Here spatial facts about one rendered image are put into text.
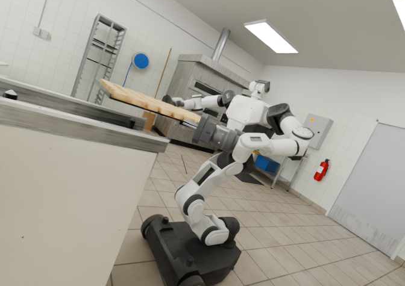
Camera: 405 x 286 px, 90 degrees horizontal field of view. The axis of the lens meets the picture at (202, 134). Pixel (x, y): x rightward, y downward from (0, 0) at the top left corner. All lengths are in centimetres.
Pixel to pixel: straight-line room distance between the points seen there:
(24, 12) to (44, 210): 447
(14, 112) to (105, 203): 41
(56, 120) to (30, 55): 435
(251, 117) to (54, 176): 92
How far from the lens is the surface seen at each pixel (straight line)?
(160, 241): 149
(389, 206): 475
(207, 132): 76
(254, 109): 117
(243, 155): 78
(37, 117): 73
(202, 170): 129
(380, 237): 480
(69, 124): 73
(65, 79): 502
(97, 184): 82
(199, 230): 146
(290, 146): 85
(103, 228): 95
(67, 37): 500
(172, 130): 450
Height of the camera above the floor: 109
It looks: 8 degrees down
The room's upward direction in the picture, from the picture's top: 23 degrees clockwise
